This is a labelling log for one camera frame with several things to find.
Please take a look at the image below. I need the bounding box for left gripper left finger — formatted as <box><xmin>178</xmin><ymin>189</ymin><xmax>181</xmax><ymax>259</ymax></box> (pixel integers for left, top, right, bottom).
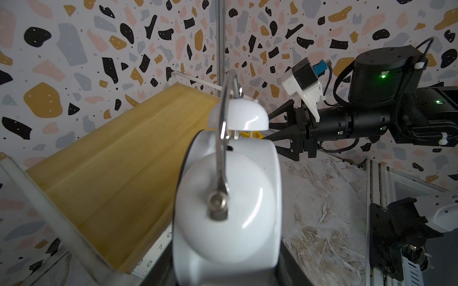
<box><xmin>141</xmin><ymin>246</ymin><xmax>175</xmax><ymax>286</ymax></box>

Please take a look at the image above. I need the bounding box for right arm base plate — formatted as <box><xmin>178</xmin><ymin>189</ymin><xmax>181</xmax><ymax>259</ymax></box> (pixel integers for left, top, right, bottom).
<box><xmin>369</xmin><ymin>203</ymin><xmax>404</xmax><ymax>282</ymax></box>

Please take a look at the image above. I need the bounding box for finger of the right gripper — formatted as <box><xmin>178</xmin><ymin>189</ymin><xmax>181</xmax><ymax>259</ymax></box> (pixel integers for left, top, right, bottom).
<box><xmin>268</xmin><ymin>100</ymin><xmax>295</xmax><ymax>130</ymax></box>
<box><xmin>264</xmin><ymin>128</ymin><xmax>301</xmax><ymax>160</ymax></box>

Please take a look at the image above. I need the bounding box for white twin-bell alarm clock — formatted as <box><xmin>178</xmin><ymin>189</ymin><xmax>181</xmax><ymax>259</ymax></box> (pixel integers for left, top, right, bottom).
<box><xmin>172</xmin><ymin>70</ymin><xmax>282</xmax><ymax>286</ymax></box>

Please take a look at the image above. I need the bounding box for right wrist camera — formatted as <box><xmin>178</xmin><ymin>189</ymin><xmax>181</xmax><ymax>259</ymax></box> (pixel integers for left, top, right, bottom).
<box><xmin>281</xmin><ymin>58</ymin><xmax>328</xmax><ymax>123</ymax></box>

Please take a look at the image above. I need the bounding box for yellow triangular plastic piece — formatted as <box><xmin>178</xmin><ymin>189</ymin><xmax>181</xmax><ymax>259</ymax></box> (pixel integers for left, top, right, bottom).
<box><xmin>240</xmin><ymin>131</ymin><xmax>264</xmax><ymax>139</ymax></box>

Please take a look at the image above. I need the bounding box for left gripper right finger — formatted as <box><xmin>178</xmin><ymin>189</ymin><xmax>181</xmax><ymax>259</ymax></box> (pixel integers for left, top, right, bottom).
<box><xmin>277</xmin><ymin>241</ymin><xmax>313</xmax><ymax>286</ymax></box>

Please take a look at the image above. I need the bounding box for wooden two-tier shelf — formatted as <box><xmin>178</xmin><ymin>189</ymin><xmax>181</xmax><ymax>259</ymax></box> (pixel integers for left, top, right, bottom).
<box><xmin>1</xmin><ymin>82</ymin><xmax>219</xmax><ymax>286</ymax></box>

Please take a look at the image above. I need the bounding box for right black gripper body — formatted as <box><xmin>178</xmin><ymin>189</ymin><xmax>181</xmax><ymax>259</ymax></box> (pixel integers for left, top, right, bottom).
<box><xmin>291</xmin><ymin>107</ymin><xmax>358</xmax><ymax>161</ymax></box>

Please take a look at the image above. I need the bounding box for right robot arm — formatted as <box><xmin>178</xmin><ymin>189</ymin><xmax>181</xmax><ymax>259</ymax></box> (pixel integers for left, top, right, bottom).
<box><xmin>268</xmin><ymin>45</ymin><xmax>458</xmax><ymax>161</ymax></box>

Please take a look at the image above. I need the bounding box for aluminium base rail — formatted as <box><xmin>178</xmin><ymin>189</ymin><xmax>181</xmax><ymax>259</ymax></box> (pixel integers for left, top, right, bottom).
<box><xmin>363</xmin><ymin>158</ymin><xmax>458</xmax><ymax>286</ymax></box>

